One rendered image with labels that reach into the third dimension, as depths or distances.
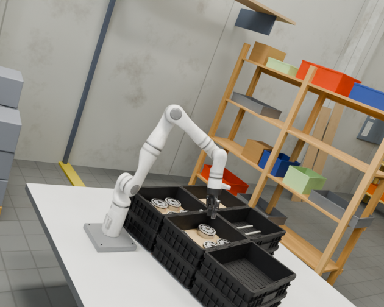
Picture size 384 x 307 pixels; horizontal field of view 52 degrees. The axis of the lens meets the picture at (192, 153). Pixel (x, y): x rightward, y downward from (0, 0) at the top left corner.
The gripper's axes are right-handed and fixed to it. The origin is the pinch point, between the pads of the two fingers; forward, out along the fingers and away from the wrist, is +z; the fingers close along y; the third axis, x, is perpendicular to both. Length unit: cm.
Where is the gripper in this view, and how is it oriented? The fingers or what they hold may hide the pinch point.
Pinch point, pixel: (211, 214)
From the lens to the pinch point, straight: 206.7
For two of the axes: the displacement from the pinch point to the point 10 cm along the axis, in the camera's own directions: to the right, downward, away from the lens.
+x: 9.4, 0.9, 3.3
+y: 3.3, 1.0, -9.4
